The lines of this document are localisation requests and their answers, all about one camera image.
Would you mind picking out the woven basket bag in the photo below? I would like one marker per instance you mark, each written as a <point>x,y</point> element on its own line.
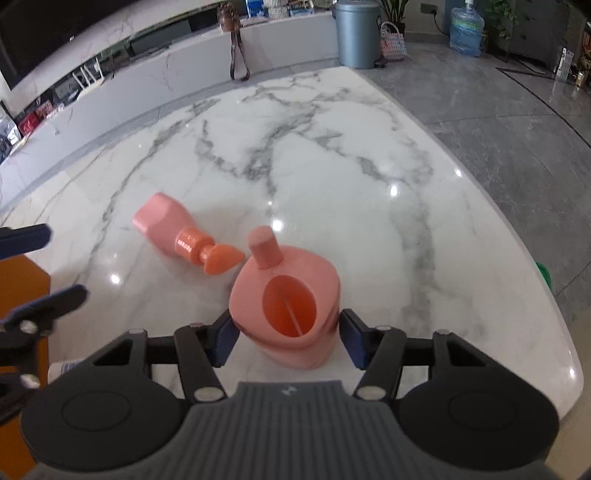
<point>394,46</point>

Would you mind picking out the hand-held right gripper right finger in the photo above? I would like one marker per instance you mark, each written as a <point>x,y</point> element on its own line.
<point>353,339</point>

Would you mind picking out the red gift box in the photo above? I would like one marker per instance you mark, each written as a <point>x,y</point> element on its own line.
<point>32,121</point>

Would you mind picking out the orange cardboard box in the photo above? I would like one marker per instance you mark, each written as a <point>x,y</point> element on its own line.
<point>23,295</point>

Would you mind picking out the black television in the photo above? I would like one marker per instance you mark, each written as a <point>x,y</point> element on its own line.
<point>69,27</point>

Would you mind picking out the white floor object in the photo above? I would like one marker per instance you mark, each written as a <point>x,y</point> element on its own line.
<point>565,64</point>

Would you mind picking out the trailing pothos plant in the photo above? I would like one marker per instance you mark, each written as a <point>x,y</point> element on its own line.
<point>501,18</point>

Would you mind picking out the white router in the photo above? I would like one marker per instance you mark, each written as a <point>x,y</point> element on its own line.
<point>90,78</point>

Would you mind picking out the floral pink box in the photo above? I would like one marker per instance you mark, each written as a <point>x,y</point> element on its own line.
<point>45,108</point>

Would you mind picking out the pink container with spout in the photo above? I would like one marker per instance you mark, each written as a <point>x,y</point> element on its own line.
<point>286,295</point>

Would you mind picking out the snake plant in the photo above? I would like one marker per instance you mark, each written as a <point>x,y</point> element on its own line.
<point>395,11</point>

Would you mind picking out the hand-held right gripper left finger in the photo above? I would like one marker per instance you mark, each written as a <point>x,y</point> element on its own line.
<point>225,339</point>

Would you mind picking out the small white bottle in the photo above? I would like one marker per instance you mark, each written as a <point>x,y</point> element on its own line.
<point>64,368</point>

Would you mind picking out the grey-blue trash can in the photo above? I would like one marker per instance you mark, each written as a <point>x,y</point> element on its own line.
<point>358,37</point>

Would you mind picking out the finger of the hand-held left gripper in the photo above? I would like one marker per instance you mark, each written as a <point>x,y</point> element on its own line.
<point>60,300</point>
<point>25,240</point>

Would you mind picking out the grey drawer cabinet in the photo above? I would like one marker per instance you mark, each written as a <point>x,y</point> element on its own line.
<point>545,32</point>

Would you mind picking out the blue water jug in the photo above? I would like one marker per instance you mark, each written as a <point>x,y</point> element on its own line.
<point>466,30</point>

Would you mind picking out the pink squeeze bottle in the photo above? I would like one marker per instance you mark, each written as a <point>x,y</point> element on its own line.
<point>166,226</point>

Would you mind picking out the green object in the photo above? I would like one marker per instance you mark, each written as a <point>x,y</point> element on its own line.
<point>545,274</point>

